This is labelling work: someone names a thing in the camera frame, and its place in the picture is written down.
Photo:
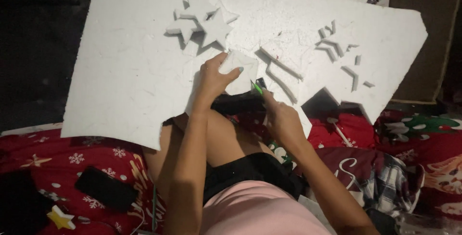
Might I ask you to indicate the person's right hand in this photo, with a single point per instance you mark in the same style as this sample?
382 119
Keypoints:
285 123

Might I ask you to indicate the person's left hand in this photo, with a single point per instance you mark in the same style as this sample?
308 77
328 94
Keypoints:
211 81

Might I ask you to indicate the partly cut white foam piece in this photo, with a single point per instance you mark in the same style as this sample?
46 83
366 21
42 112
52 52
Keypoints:
241 71

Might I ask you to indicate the green and black utility knife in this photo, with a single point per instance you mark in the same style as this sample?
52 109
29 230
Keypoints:
258 85

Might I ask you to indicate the long white foam strip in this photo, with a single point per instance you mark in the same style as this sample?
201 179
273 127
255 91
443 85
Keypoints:
281 63
279 83

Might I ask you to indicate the white foam star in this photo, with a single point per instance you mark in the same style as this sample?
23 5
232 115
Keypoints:
183 29
216 30
198 9
229 15

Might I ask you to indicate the white stick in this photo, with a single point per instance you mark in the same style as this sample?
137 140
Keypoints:
339 131

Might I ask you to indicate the person's bare leg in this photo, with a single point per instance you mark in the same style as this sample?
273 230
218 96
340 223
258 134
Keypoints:
231 141

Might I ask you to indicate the person's black shorts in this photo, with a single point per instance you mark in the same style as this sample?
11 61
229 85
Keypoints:
249 172

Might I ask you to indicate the large white foam sheet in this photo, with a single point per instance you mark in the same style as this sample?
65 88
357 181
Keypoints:
137 65

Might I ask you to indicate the heap of small foam offcuts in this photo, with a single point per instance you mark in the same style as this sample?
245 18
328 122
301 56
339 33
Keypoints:
337 51

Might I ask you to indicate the person's pink shirt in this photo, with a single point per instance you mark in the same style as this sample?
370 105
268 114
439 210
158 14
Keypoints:
256 209

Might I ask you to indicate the plaid cloth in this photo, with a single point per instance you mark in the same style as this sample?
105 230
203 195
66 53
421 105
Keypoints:
391 182

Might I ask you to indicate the thin green stick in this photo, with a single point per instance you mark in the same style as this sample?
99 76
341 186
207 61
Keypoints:
155 208

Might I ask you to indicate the black phone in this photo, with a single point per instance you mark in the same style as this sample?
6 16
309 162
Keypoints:
106 189

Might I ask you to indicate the red snowflake print blanket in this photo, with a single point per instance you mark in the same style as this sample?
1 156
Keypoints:
54 159

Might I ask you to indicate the clear plastic wrap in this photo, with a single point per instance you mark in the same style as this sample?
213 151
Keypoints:
429 225

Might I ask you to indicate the yellow star ornament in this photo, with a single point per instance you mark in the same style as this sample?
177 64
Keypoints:
60 218

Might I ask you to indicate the black bag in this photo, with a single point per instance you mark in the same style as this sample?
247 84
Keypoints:
20 206

